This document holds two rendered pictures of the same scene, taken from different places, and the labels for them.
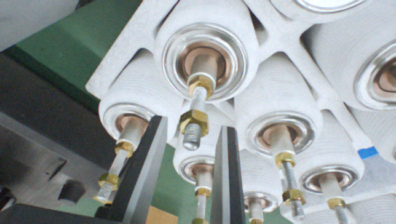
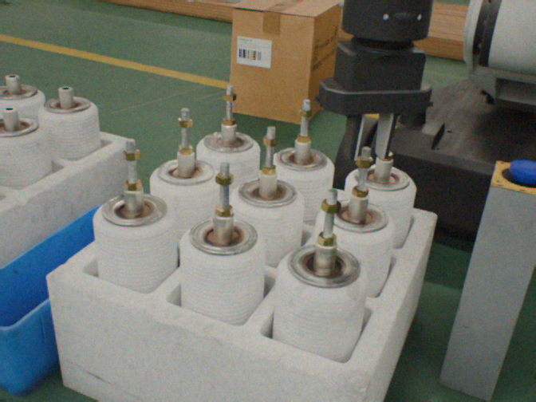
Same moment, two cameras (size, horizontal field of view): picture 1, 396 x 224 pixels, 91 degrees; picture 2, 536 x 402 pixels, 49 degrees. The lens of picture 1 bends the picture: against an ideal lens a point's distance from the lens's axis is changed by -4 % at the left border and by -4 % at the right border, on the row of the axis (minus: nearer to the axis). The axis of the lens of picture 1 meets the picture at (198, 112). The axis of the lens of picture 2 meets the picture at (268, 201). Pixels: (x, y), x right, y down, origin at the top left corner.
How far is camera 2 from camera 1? 0.57 m
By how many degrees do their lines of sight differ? 22
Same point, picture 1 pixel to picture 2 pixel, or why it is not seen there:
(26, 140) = (480, 159)
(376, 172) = (40, 214)
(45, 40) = not seen: hidden behind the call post
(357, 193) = (62, 182)
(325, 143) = (203, 204)
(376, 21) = (259, 264)
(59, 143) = (446, 165)
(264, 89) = (293, 226)
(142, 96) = (386, 198)
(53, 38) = not seen: hidden behind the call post
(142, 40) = (401, 252)
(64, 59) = not seen: hidden behind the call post
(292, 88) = (273, 229)
